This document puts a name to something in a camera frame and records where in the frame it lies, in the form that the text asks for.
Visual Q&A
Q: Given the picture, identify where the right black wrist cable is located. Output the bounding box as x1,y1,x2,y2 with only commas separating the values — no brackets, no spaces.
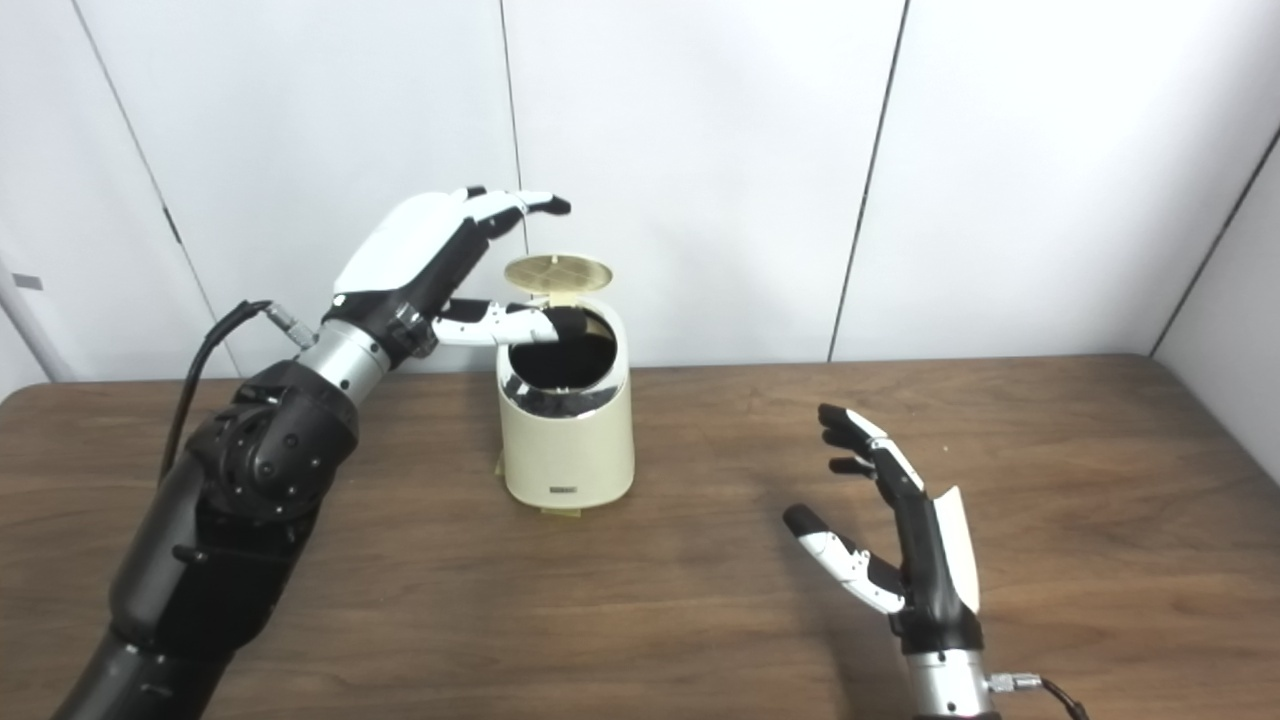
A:
988,673,1091,720

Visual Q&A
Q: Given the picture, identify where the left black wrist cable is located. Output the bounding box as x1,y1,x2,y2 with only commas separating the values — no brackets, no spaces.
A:
158,300,319,486

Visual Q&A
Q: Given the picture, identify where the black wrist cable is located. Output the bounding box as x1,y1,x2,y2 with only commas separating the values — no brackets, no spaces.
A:
988,673,1091,720
158,300,319,486

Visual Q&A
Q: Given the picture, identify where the cream-colored lidded bin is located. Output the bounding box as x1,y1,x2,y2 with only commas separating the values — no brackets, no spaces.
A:
496,254,636,510

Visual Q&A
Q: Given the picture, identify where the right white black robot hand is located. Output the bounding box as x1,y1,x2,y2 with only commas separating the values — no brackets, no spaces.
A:
782,403,985,656

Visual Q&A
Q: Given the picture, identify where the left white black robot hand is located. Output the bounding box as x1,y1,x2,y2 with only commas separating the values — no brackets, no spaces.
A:
322,185,591,369

